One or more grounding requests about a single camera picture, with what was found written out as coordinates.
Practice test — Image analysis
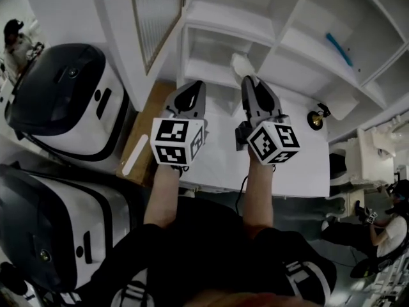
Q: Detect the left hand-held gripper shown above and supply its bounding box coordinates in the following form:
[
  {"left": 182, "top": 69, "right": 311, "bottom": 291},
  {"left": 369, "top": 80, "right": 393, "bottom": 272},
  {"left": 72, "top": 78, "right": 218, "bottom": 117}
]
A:
[{"left": 149, "top": 80, "right": 211, "bottom": 168}]

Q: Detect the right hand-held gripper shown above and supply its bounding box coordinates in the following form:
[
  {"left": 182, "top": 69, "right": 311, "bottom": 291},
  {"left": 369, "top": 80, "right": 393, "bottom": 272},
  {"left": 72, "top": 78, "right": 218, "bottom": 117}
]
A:
[{"left": 235, "top": 75, "right": 301, "bottom": 166}]

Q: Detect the white cloth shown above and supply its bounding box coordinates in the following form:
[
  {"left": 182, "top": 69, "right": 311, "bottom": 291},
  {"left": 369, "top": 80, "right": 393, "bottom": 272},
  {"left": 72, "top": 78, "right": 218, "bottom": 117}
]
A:
[{"left": 231, "top": 52, "right": 258, "bottom": 84}]

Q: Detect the person's left forearm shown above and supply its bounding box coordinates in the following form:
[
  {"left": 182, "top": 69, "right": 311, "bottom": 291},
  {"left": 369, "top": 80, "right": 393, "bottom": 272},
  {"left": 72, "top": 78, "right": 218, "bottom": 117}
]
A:
[{"left": 143, "top": 163, "right": 182, "bottom": 229}]

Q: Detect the person's right forearm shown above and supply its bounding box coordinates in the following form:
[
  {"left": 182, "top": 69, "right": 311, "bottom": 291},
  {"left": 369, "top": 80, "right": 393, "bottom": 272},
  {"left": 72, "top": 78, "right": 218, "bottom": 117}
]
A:
[{"left": 242, "top": 145, "right": 276, "bottom": 238}]

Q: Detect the brass desk lamp white shade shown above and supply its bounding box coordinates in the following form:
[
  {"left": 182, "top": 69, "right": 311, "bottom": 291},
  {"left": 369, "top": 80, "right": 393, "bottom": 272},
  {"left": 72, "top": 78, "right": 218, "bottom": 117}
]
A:
[{"left": 306, "top": 90, "right": 359, "bottom": 131}]

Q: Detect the white desk with drawers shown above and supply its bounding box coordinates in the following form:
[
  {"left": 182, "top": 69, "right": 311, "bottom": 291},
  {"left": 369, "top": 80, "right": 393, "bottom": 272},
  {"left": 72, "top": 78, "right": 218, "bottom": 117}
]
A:
[{"left": 176, "top": 0, "right": 409, "bottom": 200}]

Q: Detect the brown cardboard box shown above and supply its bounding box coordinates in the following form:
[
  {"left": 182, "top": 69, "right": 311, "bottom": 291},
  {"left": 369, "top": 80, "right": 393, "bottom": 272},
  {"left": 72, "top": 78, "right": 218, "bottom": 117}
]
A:
[{"left": 116, "top": 81, "right": 180, "bottom": 187}]

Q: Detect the ribbed glass cabinet door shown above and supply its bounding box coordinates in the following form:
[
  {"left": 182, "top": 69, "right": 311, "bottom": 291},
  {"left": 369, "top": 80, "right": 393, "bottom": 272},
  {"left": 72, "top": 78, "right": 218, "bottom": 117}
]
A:
[{"left": 128, "top": 0, "right": 185, "bottom": 75}]

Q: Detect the blue tube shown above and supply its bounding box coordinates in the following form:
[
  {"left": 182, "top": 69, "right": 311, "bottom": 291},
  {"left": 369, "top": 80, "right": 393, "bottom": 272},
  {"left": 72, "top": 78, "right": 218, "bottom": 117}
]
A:
[{"left": 325, "top": 31, "right": 355, "bottom": 67}]

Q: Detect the white black mobile robot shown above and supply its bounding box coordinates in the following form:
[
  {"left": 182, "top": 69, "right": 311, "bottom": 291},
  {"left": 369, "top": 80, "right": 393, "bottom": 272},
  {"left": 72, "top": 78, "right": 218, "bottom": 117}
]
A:
[
  {"left": 0, "top": 164, "right": 132, "bottom": 294},
  {"left": 4, "top": 43, "right": 131, "bottom": 163}
]

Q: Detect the white cabinet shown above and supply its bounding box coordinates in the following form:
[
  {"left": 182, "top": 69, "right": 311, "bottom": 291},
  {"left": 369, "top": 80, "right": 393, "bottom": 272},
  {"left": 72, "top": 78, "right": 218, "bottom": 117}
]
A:
[{"left": 21, "top": 0, "right": 192, "bottom": 112}]

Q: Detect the person's black printed shirt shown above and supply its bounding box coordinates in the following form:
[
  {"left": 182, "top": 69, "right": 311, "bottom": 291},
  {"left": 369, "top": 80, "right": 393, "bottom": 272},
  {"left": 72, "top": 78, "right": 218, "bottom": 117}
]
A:
[{"left": 88, "top": 196, "right": 338, "bottom": 307}]

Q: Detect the black office chair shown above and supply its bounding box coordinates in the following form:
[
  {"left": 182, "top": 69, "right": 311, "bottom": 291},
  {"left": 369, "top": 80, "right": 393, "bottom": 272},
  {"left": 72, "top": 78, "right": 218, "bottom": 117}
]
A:
[{"left": 349, "top": 250, "right": 394, "bottom": 280}]

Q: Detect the white storage rack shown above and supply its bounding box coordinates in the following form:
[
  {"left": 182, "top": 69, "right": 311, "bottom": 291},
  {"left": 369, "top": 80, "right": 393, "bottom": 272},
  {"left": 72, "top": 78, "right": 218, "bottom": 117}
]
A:
[{"left": 366, "top": 251, "right": 409, "bottom": 307}]

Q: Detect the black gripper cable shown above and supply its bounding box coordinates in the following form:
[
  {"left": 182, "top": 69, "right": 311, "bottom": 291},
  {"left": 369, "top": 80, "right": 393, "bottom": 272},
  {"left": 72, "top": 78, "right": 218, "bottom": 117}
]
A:
[{"left": 235, "top": 174, "right": 251, "bottom": 217}]

